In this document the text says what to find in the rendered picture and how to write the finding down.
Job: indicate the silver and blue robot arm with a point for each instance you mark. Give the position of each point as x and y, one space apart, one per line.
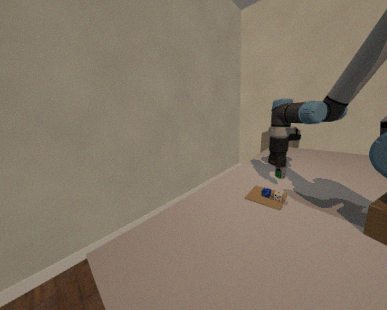
368 59

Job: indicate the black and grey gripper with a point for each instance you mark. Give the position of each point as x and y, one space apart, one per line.
278 147

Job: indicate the tan square mat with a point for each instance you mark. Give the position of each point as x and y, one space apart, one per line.
255 195

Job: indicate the blue die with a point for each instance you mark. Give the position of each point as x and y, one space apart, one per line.
266 192

